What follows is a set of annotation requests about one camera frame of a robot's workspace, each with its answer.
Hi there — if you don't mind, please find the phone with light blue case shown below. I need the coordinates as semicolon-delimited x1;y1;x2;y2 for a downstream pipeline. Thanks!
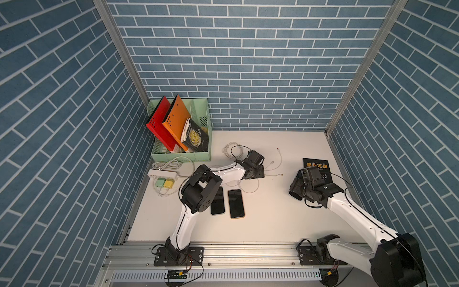
210;187;225;215

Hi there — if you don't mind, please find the mint green perforated basket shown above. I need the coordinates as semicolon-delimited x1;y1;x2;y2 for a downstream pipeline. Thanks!
151;98;212;161

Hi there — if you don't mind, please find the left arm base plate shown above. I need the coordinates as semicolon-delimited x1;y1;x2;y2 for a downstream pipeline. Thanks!
154;246;204;267

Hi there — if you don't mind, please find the power strip white cord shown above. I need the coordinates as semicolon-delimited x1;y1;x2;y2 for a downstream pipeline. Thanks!
152;156;196;178

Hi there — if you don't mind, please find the white charging cable loop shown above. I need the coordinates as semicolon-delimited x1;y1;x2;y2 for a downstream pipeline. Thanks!
236;147;284;194

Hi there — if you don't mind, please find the small black controller board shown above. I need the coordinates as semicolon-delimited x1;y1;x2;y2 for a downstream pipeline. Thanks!
164;270;188;281

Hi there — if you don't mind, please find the yellow charger plug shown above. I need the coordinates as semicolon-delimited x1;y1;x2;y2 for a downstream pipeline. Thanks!
163;179;175;189

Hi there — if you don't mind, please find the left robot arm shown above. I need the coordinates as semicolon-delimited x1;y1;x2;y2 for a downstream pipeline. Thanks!
165;149;265;264

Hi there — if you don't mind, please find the red folder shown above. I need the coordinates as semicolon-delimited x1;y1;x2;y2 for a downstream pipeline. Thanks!
146;96;179;153

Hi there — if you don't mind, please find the Moon and Sixpence book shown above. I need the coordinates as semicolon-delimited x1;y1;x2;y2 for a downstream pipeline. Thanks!
180;118;209;153

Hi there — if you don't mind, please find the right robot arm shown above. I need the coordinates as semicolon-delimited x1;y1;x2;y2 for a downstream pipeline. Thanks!
289;166;427;287

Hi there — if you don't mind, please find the green charger plug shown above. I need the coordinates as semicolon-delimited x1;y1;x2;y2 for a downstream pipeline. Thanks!
155;178;166;188

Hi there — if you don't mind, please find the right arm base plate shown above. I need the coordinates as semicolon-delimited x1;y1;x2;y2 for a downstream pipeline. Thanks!
296;245;336;265

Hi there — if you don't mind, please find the phone with pink case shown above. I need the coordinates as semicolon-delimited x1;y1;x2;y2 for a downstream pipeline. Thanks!
228;190;245;219

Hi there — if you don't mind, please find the black Murphy's law book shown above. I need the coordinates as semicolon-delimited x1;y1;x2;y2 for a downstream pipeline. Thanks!
302;158;333;184

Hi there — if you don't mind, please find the aluminium front rail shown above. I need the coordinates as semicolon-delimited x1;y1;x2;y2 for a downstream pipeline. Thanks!
102;243;400;270

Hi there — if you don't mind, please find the orange folder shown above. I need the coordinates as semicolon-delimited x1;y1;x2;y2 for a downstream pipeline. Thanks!
162;95;191;153

